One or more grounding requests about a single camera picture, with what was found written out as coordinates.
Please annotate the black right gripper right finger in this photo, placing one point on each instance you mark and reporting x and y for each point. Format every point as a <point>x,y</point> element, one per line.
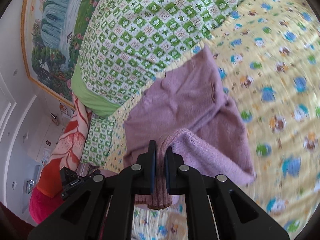
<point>173,161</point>

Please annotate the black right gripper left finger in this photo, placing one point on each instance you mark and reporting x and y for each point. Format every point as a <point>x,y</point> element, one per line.
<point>147,173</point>

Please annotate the purple knitted sweater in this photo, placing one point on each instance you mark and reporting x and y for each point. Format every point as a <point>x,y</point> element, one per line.
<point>189,112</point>

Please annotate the framed landscape wall painting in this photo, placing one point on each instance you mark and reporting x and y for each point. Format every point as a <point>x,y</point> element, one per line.
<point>52,32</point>

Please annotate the red orange floral blanket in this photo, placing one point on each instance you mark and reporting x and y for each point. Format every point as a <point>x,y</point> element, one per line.
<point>46,196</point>

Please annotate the yellow bear print bedsheet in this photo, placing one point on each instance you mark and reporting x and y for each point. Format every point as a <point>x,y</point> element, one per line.
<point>268,54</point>

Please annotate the green patterned pillow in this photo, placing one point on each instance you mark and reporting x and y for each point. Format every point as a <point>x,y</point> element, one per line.
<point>98,142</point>

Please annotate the green white checkered quilt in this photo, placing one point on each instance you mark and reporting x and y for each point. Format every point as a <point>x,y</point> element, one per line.
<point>127,42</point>

